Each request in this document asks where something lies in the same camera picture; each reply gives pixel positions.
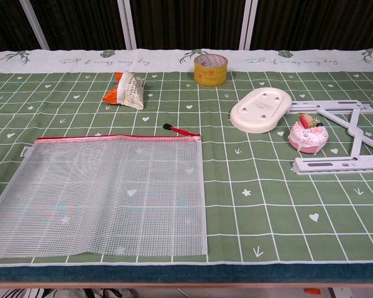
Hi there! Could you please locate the clear mesh zipper pouch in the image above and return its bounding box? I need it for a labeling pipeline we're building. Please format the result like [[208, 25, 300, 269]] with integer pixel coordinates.
[[0, 123, 210, 260]]

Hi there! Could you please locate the white folding laptop stand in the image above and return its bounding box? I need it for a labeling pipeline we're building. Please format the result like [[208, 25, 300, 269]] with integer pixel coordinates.
[[285, 99, 373, 178]]

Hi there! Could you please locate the yellow packing tape roll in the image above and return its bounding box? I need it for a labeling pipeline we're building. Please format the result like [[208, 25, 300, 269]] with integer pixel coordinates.
[[193, 53, 229, 86]]

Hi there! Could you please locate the orange white snack packet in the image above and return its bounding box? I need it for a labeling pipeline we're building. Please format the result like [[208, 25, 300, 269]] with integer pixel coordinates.
[[102, 71, 146, 111]]

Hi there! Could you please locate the white oval plastic dish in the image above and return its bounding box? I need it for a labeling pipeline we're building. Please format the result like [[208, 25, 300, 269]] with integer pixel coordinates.
[[229, 87, 293, 135]]

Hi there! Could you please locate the green grid tablecloth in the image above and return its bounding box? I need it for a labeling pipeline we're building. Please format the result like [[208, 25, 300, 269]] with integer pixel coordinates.
[[0, 47, 373, 268]]

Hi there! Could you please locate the pink donut toy with strawberry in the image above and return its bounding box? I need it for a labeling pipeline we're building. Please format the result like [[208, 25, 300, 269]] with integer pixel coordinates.
[[287, 112, 329, 155]]

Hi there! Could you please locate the white aluminium partition post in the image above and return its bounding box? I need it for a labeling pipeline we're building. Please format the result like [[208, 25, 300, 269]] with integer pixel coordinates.
[[18, 0, 50, 51], [116, 0, 138, 50], [243, 0, 259, 51]]

